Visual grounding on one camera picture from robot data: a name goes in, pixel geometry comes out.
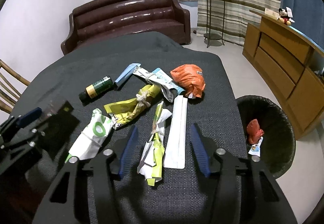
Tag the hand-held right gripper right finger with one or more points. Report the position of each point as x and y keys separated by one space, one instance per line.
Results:
x=200 y=149

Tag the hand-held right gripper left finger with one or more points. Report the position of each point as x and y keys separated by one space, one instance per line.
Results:
x=127 y=149

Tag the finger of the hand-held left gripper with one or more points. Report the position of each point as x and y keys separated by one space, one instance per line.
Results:
x=57 y=116
x=29 y=115

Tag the long white packet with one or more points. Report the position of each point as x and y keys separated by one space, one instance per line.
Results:
x=176 y=133

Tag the yellow wrapper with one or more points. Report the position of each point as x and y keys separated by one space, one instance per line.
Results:
x=126 y=110

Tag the dark green bottle yellow label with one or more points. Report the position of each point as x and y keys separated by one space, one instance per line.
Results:
x=97 y=87

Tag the small white printed packet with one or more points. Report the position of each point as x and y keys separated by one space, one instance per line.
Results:
x=254 y=149

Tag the orange wrapper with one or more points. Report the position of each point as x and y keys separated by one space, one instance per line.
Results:
x=254 y=130

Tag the orange plastic bag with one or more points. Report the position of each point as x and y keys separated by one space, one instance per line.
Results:
x=187 y=78

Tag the light blue sachet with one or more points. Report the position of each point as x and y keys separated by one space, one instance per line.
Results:
x=125 y=76

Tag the white teal packet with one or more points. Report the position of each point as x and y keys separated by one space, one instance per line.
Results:
x=162 y=79

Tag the black trash bin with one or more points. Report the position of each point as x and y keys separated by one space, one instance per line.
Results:
x=278 y=122

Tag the wooden chair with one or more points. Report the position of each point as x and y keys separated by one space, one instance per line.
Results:
x=7 y=92

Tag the dark grey table cloth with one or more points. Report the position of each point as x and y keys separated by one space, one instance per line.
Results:
x=76 y=74

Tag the black metal plant stand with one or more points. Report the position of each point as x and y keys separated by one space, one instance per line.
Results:
x=212 y=36

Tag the wooden cabinet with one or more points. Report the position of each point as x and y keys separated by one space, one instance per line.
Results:
x=278 y=62

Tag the brown leather sofa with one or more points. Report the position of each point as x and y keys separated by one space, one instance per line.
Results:
x=126 y=19

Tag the small white black object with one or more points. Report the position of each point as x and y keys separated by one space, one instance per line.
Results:
x=317 y=71

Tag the small beige box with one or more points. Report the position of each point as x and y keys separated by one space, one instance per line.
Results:
x=270 y=12

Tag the mouse plush toy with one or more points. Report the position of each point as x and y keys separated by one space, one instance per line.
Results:
x=284 y=19

